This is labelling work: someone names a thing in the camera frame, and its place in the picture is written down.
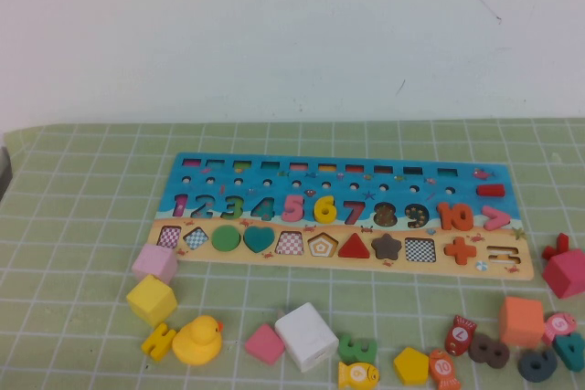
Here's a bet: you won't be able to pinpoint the orange wooden fish piece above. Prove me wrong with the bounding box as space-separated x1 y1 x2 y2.
427 348 463 390

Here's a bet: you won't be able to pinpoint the orange wooden number ten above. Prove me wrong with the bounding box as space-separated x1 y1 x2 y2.
436 201 474 232

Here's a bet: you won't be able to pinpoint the yellow wooden equals sign piece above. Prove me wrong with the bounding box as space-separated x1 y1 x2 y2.
140 322 177 363

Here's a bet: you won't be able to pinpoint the orange wooden plus sign piece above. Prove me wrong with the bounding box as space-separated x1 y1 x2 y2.
442 236 478 267

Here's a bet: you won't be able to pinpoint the yellow wooden pentagon piece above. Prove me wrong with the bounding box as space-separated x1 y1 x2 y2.
392 346 431 385

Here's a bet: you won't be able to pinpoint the teal wooden number four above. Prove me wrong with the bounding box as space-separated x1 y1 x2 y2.
551 332 585 374

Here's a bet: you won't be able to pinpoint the yellow wooden fish piece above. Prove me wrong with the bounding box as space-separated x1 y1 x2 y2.
336 361 381 390

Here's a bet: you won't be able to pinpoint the teal wooden heart piece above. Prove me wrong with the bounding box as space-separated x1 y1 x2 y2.
242 227 276 254

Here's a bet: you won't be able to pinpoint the white power adapter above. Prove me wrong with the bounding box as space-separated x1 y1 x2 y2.
273 301 340 374

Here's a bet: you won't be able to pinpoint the orange wooden cube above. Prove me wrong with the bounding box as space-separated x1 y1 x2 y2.
497 296 547 350

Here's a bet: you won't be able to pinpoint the yellow wooden number six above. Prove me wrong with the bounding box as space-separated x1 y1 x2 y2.
313 195 338 225

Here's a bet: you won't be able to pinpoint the grey object at table edge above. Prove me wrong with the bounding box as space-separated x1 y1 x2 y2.
0 146 12 202

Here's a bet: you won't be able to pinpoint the grey-blue wooden number nine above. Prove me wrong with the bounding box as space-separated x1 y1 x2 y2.
516 349 559 384

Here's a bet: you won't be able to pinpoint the pink wooden fish piece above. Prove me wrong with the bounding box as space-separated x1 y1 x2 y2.
541 311 577 347

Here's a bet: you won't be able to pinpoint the red wooden times sign piece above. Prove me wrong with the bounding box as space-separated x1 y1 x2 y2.
541 232 570 263

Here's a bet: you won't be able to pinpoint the green wooden circle piece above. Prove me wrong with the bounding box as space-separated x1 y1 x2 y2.
210 226 242 253

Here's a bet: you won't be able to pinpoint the yellow wooden cube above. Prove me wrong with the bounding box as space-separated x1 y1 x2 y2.
125 274 178 329

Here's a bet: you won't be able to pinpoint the green wooden number three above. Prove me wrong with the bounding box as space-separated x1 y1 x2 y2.
336 333 378 364

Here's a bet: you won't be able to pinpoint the pink wooden greater-than sign piece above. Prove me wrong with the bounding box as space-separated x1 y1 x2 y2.
480 205 512 231

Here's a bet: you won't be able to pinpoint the green checked tablecloth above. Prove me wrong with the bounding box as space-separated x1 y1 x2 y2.
0 118 585 390

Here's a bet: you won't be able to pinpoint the pink wooden cube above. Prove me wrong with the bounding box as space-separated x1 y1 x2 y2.
131 243 178 286

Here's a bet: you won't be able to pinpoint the red wooden fish piece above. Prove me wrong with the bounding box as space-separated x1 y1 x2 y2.
443 314 478 357

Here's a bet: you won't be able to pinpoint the brown wooden number eight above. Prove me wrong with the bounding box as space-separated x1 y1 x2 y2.
467 332 511 370

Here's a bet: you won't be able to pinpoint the yellow rubber duck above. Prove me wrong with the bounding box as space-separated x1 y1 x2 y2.
171 315 225 367

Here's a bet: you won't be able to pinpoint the colourful wooden number puzzle board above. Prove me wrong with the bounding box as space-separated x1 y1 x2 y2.
150 152 535 280

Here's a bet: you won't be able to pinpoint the pink wooden diamond piece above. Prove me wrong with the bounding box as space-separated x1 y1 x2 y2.
243 323 287 367

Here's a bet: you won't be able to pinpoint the crimson wooden cube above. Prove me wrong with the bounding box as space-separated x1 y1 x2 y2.
541 248 585 300

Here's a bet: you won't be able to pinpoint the red wooden triangle piece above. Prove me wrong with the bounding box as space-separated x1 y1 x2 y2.
336 232 371 259

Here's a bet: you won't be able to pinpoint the brown wooden star piece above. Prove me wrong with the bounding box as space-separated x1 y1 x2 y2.
370 232 403 261

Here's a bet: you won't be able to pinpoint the pink wooden number five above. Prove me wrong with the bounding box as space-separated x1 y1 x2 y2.
281 193 306 223

